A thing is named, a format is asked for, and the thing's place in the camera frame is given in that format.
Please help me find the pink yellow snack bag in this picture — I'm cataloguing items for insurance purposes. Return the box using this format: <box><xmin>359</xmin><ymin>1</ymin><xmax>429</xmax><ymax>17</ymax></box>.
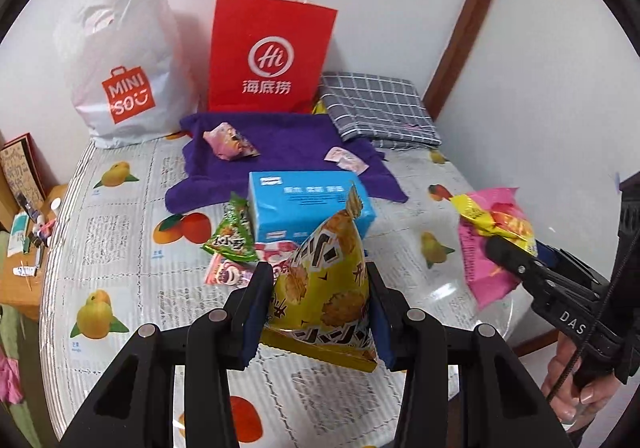
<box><xmin>449</xmin><ymin>186</ymin><xmax>539</xmax><ymax>312</ymax></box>

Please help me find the green triangular snack bag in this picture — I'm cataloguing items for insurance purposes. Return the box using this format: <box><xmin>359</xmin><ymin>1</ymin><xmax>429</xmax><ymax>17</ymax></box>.
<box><xmin>202</xmin><ymin>192</ymin><xmax>258</xmax><ymax>264</ymax></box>

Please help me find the yellow triangular snack bag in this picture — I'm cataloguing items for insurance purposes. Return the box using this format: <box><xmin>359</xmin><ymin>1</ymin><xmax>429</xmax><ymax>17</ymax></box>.
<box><xmin>260</xmin><ymin>186</ymin><xmax>376</xmax><ymax>372</ymax></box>

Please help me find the blue tissue pack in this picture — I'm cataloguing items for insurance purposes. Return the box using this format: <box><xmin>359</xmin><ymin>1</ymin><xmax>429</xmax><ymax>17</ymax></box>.
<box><xmin>248</xmin><ymin>171</ymin><xmax>376</xmax><ymax>244</ymax></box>

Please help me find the person's right hand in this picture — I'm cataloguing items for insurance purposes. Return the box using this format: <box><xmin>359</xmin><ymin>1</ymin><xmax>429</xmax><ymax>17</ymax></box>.
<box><xmin>541</xmin><ymin>333</ymin><xmax>622</xmax><ymax>432</ymax></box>

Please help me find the fruit print table cover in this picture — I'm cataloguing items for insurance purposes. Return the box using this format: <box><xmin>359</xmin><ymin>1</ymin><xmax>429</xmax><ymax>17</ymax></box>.
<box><xmin>39</xmin><ymin>138</ymin><xmax>528</xmax><ymax>447</ymax></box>

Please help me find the pink white candy packet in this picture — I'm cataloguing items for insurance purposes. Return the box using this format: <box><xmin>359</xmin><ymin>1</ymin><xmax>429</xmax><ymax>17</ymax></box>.
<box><xmin>204</xmin><ymin>240</ymin><xmax>298</xmax><ymax>289</ymax></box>

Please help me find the wooden side table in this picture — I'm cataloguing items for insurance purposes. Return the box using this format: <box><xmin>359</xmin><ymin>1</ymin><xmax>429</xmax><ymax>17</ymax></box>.
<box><xmin>0</xmin><ymin>182</ymin><xmax>68</xmax><ymax>322</ymax></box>

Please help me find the grey checked folded cloth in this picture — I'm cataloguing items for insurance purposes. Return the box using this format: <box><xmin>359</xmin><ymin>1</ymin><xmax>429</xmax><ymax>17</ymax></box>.
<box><xmin>319</xmin><ymin>72</ymin><xmax>442</xmax><ymax>150</ymax></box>

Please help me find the small pink white sachet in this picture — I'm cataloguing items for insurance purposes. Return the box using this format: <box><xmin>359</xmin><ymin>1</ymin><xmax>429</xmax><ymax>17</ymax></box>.
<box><xmin>324</xmin><ymin>147</ymin><xmax>369</xmax><ymax>175</ymax></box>

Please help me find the framed picture brown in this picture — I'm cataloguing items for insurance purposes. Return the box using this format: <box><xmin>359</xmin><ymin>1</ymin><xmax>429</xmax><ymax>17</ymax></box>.
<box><xmin>1</xmin><ymin>133</ymin><xmax>47</xmax><ymax>208</ymax></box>

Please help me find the purple fluffy towel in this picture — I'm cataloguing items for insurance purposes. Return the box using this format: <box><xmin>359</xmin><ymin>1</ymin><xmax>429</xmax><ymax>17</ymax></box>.
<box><xmin>165</xmin><ymin>112</ymin><xmax>408</xmax><ymax>214</ymax></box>

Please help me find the pink cartoon snack packet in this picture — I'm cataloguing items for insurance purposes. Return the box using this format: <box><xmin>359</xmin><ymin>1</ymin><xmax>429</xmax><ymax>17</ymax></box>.
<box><xmin>203</xmin><ymin>122</ymin><xmax>259</xmax><ymax>161</ymax></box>

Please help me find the white Miniso plastic bag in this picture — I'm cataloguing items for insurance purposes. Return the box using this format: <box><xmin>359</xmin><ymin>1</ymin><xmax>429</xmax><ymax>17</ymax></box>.
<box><xmin>54</xmin><ymin>0</ymin><xmax>198</xmax><ymax>149</ymax></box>

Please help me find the red Haidilao paper bag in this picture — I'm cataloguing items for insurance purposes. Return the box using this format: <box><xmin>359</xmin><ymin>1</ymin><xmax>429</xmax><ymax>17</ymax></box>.
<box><xmin>207</xmin><ymin>0</ymin><xmax>337</xmax><ymax>113</ymax></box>

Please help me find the brown wooden door frame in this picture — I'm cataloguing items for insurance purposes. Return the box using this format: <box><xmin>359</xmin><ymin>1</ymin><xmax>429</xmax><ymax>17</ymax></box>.
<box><xmin>423</xmin><ymin>0</ymin><xmax>492</xmax><ymax>121</ymax></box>

